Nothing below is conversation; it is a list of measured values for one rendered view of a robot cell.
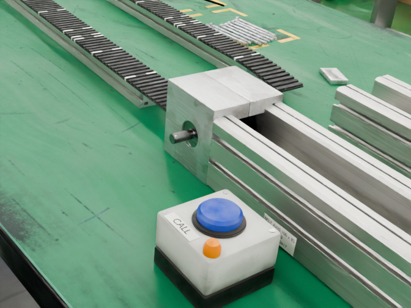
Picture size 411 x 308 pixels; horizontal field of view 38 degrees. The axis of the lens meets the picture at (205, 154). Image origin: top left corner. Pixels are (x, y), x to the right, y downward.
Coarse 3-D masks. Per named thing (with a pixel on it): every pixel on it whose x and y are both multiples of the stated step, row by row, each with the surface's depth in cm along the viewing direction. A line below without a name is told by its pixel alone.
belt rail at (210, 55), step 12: (108, 0) 123; (120, 0) 120; (132, 12) 116; (144, 12) 112; (156, 24) 110; (168, 24) 107; (168, 36) 107; (180, 36) 105; (192, 48) 102; (204, 48) 99; (216, 60) 98; (228, 60) 95; (252, 72) 93
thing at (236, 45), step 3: (222, 45) 97; (225, 45) 97; (228, 45) 97; (231, 45) 97; (234, 45) 98; (237, 45) 98; (240, 45) 98; (243, 45) 98; (216, 48) 96; (219, 48) 96; (222, 48) 96; (225, 48) 96; (228, 48) 96; (231, 48) 96; (234, 48) 97; (219, 51) 95
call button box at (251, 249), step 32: (224, 192) 56; (160, 224) 53; (192, 224) 52; (256, 224) 52; (160, 256) 54; (192, 256) 49; (224, 256) 49; (256, 256) 51; (192, 288) 51; (224, 288) 51; (256, 288) 53
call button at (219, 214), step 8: (208, 200) 53; (216, 200) 53; (224, 200) 53; (200, 208) 51; (208, 208) 51; (216, 208) 52; (224, 208) 52; (232, 208) 52; (240, 208) 52; (200, 216) 51; (208, 216) 51; (216, 216) 51; (224, 216) 51; (232, 216) 51; (240, 216) 51; (208, 224) 50; (216, 224) 50; (224, 224) 50; (232, 224) 50; (240, 224) 51
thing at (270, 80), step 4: (288, 72) 91; (268, 76) 89; (272, 76) 89; (276, 76) 89; (280, 76) 90; (284, 76) 90; (288, 76) 90; (292, 76) 90; (264, 80) 88; (268, 80) 88; (272, 80) 88; (276, 80) 88; (280, 80) 89; (284, 80) 89; (288, 80) 90; (268, 84) 88
